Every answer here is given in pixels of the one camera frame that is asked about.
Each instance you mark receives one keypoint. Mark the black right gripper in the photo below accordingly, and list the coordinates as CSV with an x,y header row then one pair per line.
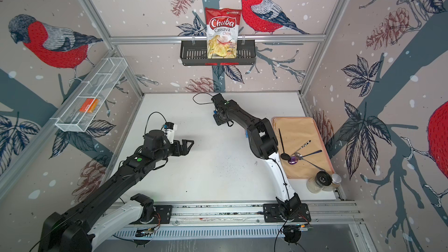
x,y
219,124

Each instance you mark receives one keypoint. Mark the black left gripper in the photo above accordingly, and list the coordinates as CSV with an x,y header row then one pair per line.
x,y
185,150

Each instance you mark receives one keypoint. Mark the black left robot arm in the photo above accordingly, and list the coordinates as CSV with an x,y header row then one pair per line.
x,y
85,226

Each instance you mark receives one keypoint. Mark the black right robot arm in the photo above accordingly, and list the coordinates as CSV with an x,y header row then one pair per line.
x,y
264,145

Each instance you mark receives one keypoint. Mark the black spoon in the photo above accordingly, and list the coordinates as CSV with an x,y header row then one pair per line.
x,y
284,156

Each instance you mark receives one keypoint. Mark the tan wooden tray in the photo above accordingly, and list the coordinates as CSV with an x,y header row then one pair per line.
x,y
295,132

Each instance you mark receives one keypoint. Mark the purple spoon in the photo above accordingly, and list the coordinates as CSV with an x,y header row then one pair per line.
x,y
298,157

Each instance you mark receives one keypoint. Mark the metal fork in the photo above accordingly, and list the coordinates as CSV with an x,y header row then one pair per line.
x,y
297,152

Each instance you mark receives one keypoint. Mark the Chuba cassava chips bag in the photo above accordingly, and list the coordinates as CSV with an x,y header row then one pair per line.
x,y
222,27

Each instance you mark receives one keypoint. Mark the orange red block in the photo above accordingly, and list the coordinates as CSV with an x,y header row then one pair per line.
x,y
89,105

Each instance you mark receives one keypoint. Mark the clear bottle black cap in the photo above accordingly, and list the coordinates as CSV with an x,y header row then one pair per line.
x,y
323,181

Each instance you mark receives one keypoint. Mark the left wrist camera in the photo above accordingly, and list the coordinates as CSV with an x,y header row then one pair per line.
x,y
170,129

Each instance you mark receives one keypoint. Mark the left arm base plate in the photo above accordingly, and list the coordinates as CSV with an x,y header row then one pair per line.
x,y
161,215

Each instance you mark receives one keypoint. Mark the black wire basket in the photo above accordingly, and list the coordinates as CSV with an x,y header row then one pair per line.
x,y
195,54

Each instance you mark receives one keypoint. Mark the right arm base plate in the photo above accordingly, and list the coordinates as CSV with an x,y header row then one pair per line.
x,y
273,214

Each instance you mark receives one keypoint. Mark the white wire shelf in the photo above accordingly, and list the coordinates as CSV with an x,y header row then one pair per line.
x,y
97,85

